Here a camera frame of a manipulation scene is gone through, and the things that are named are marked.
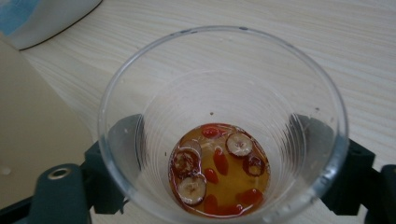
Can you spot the clear plastic cup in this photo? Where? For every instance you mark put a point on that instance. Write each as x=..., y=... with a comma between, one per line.
x=224, y=93

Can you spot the red fruit tea dregs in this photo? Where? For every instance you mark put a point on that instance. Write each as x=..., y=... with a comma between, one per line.
x=222, y=180

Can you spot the white and grey trash can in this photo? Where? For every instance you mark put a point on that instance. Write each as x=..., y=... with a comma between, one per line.
x=46, y=18

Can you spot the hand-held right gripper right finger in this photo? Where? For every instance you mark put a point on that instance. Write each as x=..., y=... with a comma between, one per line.
x=336, y=161

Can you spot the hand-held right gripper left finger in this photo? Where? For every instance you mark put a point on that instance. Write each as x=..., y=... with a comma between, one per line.
x=120, y=146

